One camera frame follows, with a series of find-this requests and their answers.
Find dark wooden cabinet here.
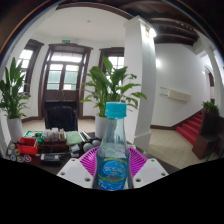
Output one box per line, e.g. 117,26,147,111
192,109,224,161

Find brown box with white items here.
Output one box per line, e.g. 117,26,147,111
43,127,69,153

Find black office chair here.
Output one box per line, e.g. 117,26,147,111
44,100,79,132

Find black flat device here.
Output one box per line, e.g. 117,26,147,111
39,152,62,164

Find clear blue-capped drink bottle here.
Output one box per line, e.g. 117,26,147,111
94,101,132,191

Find small green bush plant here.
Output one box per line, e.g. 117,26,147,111
202,100,220,116

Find leafy plant in white pot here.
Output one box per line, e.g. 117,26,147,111
80,55,148,139
0,57,31,143

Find dark wooden glazed double door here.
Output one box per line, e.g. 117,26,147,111
37,43,94,119

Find green flat box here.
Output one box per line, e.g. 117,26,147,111
23,130,44,139

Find red plastic box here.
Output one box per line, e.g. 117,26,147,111
17,137,39,156

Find black grey headphones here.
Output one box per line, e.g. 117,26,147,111
82,139,101,153

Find white wall-mounted unit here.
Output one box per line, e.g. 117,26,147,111
159,87,192,103

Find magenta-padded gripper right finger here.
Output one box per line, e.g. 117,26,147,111
127,145,169,189

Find dark wooden framed window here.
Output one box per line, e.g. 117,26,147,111
98,46,125,79
18,38,45,94

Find red carpeted staircase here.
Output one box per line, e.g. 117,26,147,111
175,111,205,146

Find bright pillar spotlight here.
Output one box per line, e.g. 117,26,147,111
147,27,158,39

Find white square pillar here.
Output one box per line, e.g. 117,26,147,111
123,15,158,151

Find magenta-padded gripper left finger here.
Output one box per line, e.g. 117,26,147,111
57,145,102,189

